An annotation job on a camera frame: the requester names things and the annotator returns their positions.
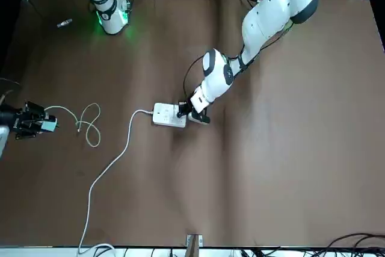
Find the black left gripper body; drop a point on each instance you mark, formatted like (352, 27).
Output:
(202, 117)

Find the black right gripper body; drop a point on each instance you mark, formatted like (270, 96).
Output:
(18, 118)

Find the light blue phone charger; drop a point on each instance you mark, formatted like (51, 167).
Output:
(48, 126)

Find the white power strip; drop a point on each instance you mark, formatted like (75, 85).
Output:
(164, 115)

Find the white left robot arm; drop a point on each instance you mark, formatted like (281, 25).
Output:
(270, 13)

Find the silver aluminium frame post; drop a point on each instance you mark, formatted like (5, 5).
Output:
(194, 243)

